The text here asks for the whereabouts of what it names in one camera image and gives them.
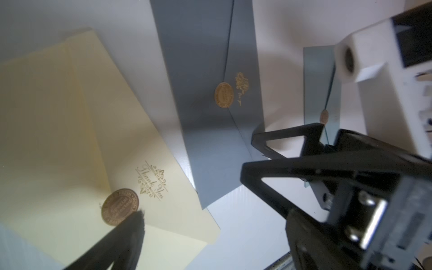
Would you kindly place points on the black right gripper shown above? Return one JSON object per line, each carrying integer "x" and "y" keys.
{"x": 380, "y": 215}

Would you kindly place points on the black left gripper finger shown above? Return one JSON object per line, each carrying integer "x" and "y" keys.
{"x": 120, "y": 249}

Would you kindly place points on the light blue-grey envelope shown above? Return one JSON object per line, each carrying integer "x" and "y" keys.
{"x": 322, "y": 91}

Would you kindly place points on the cream envelope brown seal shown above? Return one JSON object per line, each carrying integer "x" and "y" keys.
{"x": 79, "y": 154}

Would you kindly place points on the dark grey envelope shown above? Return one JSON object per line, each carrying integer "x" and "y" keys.
{"x": 210, "y": 54}

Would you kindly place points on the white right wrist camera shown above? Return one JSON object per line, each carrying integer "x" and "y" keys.
{"x": 391, "y": 64}

